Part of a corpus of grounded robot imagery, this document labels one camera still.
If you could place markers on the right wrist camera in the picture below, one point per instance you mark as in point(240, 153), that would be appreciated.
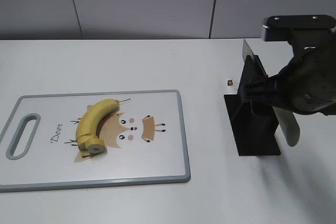
point(281, 28)

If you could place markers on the black knife stand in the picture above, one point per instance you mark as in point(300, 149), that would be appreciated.
point(253, 123)

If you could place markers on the white-handled kitchen knife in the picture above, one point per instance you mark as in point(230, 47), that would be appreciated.
point(286, 119)

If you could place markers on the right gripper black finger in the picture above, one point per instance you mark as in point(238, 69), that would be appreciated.
point(256, 93)

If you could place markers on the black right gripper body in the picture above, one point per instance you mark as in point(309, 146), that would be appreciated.
point(306, 85)

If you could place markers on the yellow banana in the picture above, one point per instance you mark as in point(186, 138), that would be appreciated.
point(86, 136)

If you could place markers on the white grey-rimmed cutting board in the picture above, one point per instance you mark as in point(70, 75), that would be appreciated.
point(145, 142)

